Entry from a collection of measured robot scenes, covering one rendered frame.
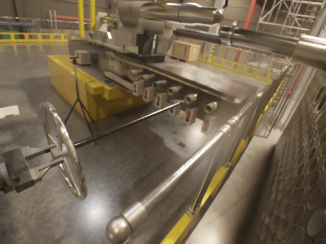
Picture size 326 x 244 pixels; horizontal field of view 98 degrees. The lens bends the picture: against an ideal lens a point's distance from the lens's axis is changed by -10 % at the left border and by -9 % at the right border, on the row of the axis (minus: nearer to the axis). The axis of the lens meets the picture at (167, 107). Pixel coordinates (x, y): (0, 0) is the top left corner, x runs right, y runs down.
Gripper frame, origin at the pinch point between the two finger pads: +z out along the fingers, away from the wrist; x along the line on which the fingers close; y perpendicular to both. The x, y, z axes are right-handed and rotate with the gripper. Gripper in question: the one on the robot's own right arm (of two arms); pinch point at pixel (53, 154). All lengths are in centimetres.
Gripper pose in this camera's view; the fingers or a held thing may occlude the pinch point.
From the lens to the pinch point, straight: 69.8
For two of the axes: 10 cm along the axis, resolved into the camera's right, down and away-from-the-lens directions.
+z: 6.5, -2.6, 7.2
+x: -6.5, -6.8, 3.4
